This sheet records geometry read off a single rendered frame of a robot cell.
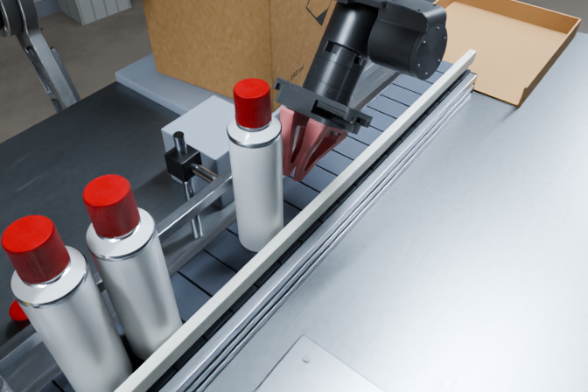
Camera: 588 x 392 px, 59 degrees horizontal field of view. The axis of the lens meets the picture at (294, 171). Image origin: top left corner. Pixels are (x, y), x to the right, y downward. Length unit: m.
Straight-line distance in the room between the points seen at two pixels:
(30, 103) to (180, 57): 1.74
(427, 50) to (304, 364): 0.32
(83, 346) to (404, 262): 0.38
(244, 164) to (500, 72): 0.64
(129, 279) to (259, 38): 0.44
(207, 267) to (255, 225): 0.08
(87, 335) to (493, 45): 0.90
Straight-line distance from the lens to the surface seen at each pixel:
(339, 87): 0.56
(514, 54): 1.09
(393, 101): 0.82
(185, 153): 0.58
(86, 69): 2.72
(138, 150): 0.82
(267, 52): 0.77
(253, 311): 0.56
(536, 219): 0.76
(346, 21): 0.57
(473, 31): 1.15
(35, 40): 1.29
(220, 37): 0.81
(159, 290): 0.45
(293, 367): 0.52
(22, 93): 2.67
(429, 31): 0.53
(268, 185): 0.51
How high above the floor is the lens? 1.34
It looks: 43 degrees down
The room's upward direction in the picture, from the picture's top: straight up
